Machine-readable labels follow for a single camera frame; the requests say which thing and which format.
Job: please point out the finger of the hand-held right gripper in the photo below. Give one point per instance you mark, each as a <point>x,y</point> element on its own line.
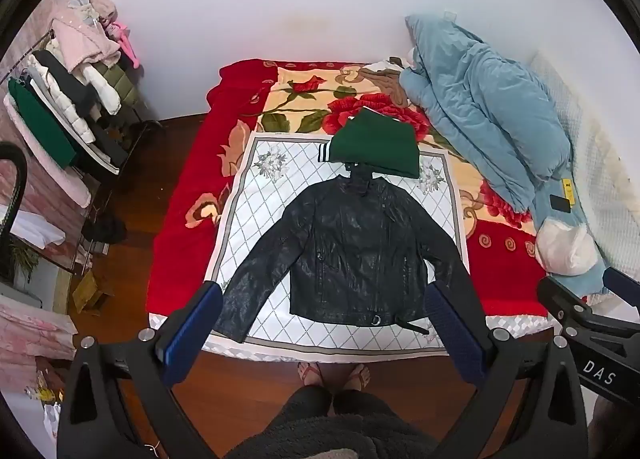
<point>622,281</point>
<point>570,301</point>

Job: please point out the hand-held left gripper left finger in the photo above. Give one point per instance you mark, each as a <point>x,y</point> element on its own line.
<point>192,324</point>

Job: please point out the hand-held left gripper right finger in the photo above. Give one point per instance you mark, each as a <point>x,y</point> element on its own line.
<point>455,329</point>

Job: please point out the black leather jacket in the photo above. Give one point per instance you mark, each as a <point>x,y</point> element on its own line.
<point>350,249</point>

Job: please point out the person's right forearm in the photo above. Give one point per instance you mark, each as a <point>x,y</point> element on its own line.
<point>617,431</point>

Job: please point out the metal clothes rack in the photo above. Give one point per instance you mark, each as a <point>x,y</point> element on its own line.
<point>87,219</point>

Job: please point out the white pillow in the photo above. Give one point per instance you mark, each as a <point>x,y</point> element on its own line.
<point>565,249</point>

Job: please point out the white quilted mattress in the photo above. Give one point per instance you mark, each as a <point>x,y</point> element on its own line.
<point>520,324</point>

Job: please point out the small black object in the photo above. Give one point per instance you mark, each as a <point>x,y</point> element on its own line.
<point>559,203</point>

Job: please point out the cardboard box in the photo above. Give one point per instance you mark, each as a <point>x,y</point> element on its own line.
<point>92,291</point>

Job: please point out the small yellow object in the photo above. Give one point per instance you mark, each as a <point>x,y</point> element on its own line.
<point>568,190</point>

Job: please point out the person's right foot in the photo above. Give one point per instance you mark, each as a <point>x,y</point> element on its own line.
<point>357,376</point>

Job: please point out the person's foot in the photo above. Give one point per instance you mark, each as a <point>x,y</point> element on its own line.
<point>357,376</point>
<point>312,375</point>

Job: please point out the white fluffy blanket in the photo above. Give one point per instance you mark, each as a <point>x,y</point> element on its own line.
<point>600,164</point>

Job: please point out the person's left foot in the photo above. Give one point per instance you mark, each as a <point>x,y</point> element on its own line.
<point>312,375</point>

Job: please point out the red floral blanket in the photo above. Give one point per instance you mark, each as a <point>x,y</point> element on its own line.
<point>190,189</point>

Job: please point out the white diamond-patterned mat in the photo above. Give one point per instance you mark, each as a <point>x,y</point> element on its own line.
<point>270,199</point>

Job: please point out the pink cloth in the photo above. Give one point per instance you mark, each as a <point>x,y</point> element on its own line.
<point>35,334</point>

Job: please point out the person's dark fleece clothing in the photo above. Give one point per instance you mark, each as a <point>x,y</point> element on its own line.
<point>330,429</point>

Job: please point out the folded white cloth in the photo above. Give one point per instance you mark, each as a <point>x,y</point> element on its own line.
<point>30,229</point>

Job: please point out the folded green garment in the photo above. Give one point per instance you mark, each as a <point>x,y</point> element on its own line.
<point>375,149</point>

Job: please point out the light blue quilt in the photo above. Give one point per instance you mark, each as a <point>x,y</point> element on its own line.
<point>480,104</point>

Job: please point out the white puffer jacket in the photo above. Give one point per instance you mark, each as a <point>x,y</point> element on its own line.
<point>75,114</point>

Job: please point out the hanging dark green garment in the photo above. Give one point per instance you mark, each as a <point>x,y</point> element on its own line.
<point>42,126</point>

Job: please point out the olive green puffer vest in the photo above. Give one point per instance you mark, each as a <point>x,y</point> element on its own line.
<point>117,84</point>

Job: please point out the hanging black garment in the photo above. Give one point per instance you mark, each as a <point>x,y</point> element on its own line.
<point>67,81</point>

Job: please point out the pink fluffy garment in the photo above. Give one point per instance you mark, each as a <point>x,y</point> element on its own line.
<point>82,41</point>

